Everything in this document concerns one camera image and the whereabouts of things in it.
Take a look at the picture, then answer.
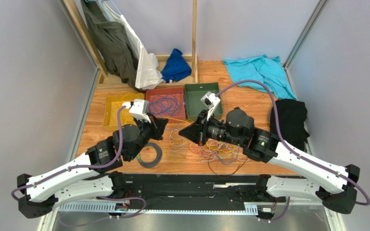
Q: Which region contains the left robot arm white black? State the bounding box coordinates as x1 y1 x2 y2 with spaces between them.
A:
17 113 169 218

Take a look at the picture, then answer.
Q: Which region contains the blue thin cable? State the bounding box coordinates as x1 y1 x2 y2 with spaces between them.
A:
148 92 185 120

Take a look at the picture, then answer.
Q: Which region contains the wooden rack frame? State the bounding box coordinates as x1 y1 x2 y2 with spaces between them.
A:
61 0 199 89

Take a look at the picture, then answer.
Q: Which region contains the cyan cloth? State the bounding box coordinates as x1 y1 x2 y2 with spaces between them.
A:
223 55 297 100

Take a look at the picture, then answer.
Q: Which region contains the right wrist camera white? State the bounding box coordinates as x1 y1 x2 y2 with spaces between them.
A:
200 91 221 121

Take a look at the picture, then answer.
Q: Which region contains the bright yellow cable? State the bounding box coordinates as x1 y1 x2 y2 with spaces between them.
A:
167 115 240 156

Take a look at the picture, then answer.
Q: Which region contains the white garment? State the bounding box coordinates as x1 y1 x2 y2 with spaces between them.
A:
102 3 163 90

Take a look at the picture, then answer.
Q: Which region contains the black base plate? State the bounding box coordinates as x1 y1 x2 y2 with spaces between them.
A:
110 173 277 211

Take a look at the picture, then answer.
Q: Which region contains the orange yellow thin cable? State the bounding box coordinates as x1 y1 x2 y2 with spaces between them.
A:
111 91 185 162

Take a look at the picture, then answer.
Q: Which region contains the olive green garment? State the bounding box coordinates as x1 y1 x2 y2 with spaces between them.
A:
81 0 139 91

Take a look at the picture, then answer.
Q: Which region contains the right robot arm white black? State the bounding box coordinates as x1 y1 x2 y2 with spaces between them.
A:
179 107 360 214

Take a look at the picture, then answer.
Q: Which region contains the black cloth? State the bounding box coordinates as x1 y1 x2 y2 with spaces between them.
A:
276 99 310 151

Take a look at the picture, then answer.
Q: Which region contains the green plastic bin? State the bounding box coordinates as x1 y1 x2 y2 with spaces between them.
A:
184 82 220 121

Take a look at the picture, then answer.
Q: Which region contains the orange red thin cable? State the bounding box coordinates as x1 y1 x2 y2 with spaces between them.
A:
186 141 211 157

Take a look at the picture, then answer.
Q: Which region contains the dark blue cloth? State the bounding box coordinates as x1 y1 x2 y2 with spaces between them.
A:
161 48 192 82

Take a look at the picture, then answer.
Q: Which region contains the grey coiled cable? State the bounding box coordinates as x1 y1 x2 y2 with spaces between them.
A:
136 142 163 169

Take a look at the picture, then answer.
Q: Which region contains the red plastic bin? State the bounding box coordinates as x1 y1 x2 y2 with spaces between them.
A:
146 87 186 123

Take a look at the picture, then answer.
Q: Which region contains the yellow plastic bin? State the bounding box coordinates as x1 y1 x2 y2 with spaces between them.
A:
103 91 145 132

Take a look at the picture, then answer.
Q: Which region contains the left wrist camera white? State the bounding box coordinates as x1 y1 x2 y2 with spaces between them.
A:
122 99 151 123

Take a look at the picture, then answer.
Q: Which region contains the dark brown thin cable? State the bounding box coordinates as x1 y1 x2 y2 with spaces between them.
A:
207 158 250 179

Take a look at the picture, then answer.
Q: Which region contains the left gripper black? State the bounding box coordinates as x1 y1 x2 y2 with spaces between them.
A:
127 113 169 161

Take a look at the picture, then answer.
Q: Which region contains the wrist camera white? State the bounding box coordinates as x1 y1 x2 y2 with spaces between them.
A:
200 91 221 121
122 99 151 123

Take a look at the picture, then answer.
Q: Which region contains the aluminium rail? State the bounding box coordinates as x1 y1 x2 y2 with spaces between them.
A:
56 200 259 216

